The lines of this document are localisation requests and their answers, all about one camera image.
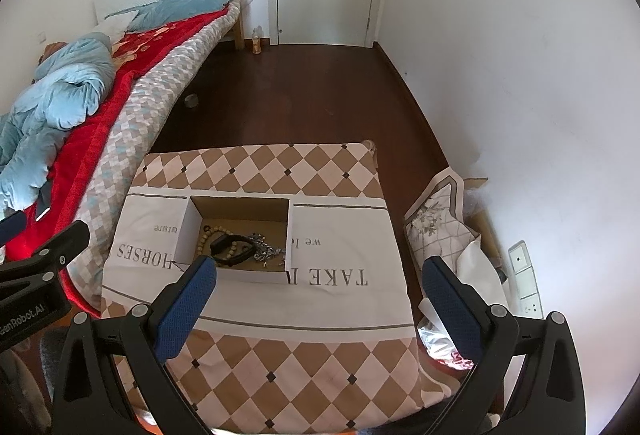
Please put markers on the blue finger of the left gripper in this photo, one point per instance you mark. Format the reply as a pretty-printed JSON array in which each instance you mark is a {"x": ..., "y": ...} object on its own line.
[{"x": 12, "y": 226}]

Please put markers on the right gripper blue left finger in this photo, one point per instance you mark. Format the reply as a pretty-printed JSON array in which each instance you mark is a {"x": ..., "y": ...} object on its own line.
[{"x": 178, "y": 306}]

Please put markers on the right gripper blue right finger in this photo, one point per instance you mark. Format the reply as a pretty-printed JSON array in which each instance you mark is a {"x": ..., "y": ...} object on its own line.
[{"x": 454, "y": 304}]

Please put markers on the black wrist band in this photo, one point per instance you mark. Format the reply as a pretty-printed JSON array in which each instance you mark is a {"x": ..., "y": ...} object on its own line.
[{"x": 229, "y": 250}]

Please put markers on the red blanket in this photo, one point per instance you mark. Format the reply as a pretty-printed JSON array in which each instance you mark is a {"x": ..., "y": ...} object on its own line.
[{"x": 58, "y": 200}]

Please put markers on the crumpled white cloth pile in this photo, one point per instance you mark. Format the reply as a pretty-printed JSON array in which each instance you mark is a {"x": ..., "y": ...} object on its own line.
[{"x": 434, "y": 226}]

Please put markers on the white cardboard box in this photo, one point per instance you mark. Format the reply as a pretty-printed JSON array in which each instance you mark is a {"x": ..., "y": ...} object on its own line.
[{"x": 266, "y": 221}]

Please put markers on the light blue duvet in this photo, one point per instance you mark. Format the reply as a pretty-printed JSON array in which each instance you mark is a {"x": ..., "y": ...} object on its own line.
[{"x": 68, "y": 87}]

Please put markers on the checkered bed mattress cover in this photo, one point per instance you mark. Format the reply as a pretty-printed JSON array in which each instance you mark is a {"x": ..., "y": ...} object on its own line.
[{"x": 130, "y": 138}]

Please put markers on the plastic bottle on floor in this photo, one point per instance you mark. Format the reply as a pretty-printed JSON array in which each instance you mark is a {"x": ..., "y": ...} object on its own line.
[{"x": 257, "y": 40}]

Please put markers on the white wall socket strip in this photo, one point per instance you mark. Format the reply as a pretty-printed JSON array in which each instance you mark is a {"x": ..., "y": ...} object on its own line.
[{"x": 524, "y": 279}]

